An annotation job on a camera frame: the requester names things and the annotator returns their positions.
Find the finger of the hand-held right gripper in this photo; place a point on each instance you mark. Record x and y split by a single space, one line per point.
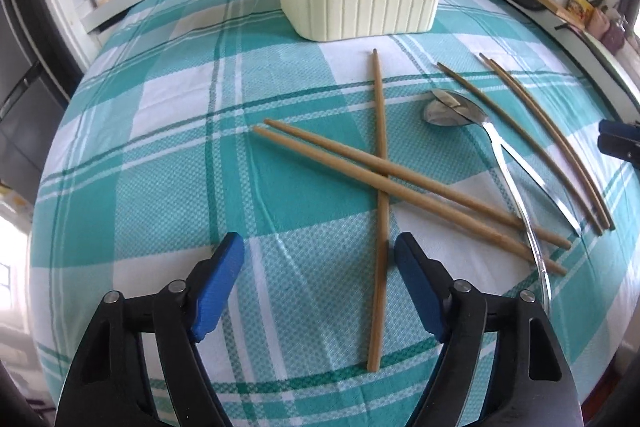
620 143

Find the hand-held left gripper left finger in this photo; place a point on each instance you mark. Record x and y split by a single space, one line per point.
220 287

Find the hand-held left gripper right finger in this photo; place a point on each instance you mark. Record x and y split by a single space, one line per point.
420 287

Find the wooden chopstick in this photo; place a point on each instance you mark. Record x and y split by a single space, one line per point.
530 96
381 117
542 152
450 196
575 142
325 161

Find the metal spoon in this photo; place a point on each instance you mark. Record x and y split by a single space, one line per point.
462 102
440 114

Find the teal plaid tablecloth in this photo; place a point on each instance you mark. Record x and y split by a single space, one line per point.
150 207

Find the mauve jar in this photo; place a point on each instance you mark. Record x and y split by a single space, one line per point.
614 36

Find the pink jar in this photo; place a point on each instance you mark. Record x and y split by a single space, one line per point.
596 24

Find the yellow snack packet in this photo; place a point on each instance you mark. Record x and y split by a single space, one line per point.
580 7

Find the grey refrigerator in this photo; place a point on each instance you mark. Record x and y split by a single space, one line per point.
25 82

